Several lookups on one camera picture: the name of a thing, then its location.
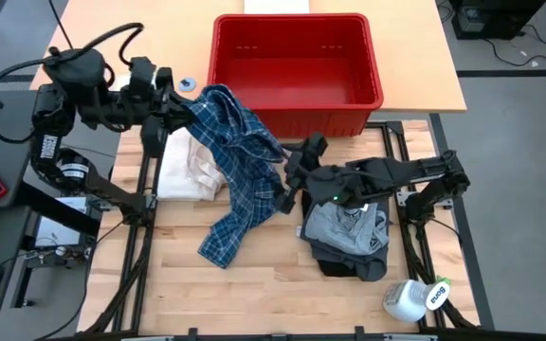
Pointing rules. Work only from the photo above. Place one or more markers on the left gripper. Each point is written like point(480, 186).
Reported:
point(154, 111)

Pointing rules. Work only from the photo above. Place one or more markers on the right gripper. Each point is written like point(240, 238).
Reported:
point(320, 184)

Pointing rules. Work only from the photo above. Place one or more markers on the blue plaid shirt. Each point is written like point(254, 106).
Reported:
point(240, 156)

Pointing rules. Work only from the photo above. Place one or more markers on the light grey garment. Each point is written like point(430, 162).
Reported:
point(344, 229)

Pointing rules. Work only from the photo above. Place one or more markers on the dark grey shirt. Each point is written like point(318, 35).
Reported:
point(372, 267)

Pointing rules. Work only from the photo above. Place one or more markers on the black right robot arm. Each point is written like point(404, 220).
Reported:
point(396, 173)

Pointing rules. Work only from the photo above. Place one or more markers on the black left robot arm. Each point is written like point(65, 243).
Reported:
point(48, 147)

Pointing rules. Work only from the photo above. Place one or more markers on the red plastic laundry bin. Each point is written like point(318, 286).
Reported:
point(296, 120)

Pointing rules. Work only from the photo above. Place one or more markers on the cream canvas tote bag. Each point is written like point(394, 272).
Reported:
point(180, 166)

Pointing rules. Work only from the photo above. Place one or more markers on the white paper sheet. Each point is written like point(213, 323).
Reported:
point(277, 6)

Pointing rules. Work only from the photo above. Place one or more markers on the black side desk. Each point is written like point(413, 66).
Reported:
point(7, 151)

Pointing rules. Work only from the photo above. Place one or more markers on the white box device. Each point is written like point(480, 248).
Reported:
point(55, 232)

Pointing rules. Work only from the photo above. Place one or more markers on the white Bona spray bottle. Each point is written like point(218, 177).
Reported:
point(405, 300)

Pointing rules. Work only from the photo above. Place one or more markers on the light wooden desk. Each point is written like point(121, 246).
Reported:
point(420, 57)

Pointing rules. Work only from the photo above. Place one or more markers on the low black desk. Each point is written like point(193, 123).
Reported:
point(7, 246)

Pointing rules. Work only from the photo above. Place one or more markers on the black computer tower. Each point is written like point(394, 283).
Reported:
point(496, 19)

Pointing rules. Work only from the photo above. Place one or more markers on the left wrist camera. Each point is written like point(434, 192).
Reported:
point(141, 76)

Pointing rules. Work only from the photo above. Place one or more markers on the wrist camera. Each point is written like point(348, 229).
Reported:
point(314, 144)
point(141, 76)

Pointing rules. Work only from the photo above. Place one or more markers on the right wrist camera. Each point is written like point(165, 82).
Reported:
point(314, 144)

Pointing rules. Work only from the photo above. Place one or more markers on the black aluminium rig frame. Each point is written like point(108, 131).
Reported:
point(146, 246)

